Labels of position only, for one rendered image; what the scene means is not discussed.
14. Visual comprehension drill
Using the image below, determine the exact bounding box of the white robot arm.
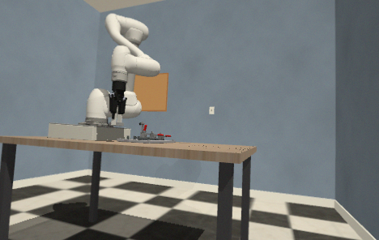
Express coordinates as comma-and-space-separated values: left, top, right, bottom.
79, 14, 160, 127

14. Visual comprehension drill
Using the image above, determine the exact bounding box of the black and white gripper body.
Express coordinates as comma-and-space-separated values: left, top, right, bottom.
112, 81, 126, 100

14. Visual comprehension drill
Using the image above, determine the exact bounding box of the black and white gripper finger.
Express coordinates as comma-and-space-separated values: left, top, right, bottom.
109, 93, 121, 125
117, 95, 127, 122

